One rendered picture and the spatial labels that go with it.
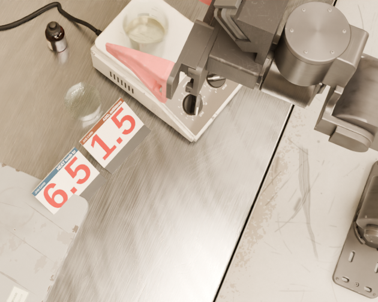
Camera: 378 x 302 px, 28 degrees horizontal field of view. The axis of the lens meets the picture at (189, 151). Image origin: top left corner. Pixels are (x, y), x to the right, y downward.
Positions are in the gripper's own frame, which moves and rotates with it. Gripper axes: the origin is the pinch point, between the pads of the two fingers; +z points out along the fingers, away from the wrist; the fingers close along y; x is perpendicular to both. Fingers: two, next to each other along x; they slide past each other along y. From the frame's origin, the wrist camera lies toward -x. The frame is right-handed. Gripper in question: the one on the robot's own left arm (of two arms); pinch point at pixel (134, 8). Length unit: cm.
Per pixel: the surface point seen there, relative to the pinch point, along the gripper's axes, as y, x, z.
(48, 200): 15.5, 37.8, 7.5
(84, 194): 12.3, 39.8, 3.5
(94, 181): 10.0, 39.8, 3.0
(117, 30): -10.0, 31.3, 7.9
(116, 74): -4.9, 34.4, 6.0
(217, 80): -10.3, 35.4, -7.9
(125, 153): 4.3, 39.8, 0.6
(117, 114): 0.0, 36.9, 3.7
